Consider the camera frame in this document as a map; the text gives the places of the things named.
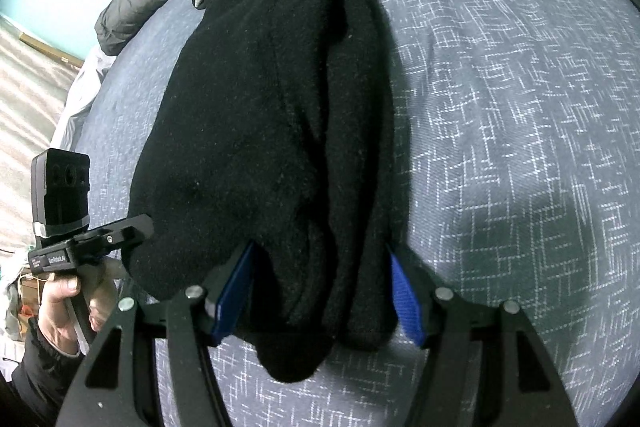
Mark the black sweater with white trim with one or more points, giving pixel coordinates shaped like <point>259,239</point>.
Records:
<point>260,132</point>

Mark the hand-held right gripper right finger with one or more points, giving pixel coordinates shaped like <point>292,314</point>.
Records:
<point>405,302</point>

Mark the blue patterned bed cover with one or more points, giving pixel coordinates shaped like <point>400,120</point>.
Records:
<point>500,107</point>

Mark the beige curtain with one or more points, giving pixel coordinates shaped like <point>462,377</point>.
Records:
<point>30,117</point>

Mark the wooden strip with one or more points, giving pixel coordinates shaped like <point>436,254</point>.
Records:
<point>50,52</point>

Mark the person's left hand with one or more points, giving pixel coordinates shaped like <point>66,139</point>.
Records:
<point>55,312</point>

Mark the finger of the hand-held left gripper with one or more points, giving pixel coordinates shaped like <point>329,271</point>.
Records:
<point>127,229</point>

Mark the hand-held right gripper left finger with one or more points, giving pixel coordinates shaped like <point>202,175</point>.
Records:
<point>232,292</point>

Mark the light grey crumpled sheet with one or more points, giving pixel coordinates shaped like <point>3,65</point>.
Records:
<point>80,97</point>

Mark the person's left forearm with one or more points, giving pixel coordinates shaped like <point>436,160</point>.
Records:
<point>40,377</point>

